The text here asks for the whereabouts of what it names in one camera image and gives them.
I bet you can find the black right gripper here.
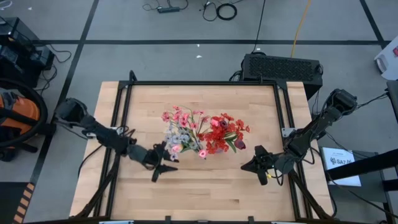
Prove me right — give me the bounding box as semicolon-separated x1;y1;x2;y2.
241;145;282;187

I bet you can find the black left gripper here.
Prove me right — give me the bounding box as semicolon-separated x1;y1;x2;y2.
141;141;180;184

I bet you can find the white artificial flower bunch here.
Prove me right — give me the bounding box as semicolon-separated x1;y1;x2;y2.
164;126;200;161

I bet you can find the pink artificial flower bunch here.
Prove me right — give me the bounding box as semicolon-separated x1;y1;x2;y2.
160;105;208;133

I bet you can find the red artificial flower bunch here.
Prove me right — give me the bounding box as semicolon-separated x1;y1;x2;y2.
196;112;251;156

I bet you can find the white printed manual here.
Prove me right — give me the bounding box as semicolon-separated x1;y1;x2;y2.
321;146;363;187

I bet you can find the black perforated computer case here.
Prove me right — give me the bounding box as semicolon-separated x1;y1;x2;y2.
241;52;324;101

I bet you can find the black metal cart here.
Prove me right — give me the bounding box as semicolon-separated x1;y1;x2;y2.
323;147;398;224

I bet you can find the orange vacuum cleaner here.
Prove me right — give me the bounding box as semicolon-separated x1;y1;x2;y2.
0;77;50;149

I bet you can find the black power strip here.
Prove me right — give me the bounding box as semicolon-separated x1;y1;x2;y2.
156;6;182;14

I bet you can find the orange shop vacuum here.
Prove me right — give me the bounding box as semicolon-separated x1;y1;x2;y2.
0;88;41;136

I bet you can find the black hazard-striped floor mat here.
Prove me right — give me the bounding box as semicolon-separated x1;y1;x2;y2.
0;182;35;224

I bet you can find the small black equipment box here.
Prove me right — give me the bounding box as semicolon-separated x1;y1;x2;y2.
29;46;56;72

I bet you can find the large black equipment box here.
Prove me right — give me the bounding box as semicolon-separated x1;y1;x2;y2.
0;17;41;63

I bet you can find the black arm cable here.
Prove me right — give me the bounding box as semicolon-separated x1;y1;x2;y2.
76;144;105;178

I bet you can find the black metal table frame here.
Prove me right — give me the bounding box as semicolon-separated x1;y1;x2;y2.
70;70;336;222

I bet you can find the black hanging cable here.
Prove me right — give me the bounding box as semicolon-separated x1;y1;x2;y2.
251;0;267;54

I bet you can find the yellow hanging cable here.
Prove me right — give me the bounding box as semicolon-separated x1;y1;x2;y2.
290;0;313;58

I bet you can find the looped black floor cable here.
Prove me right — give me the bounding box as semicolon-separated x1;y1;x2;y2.
198;0;218;22

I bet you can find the coiled black cable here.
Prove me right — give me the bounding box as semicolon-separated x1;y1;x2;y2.
215;2;238;22

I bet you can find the black power strip cable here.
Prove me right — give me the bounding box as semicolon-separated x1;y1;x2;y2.
142;0;190;12

